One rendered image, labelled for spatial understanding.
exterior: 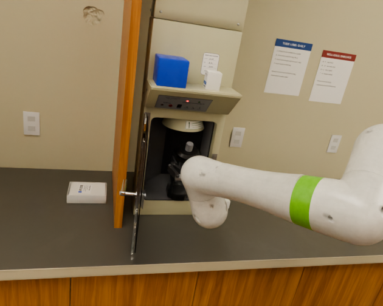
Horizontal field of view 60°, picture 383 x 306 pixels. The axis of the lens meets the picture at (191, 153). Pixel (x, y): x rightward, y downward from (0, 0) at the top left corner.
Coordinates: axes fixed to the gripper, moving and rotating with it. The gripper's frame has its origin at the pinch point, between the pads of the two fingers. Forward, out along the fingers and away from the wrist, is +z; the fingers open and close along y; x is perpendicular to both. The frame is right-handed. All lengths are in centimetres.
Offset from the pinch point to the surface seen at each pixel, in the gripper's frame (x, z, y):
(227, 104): -26.3, -5.9, -10.4
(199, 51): -42.4, 2.0, 0.8
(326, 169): 21, 46, -104
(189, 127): -13.3, 4.1, -0.4
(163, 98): -26.3, -6.1, 12.9
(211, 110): -22.5, -2.1, -6.0
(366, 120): -12, 45, -120
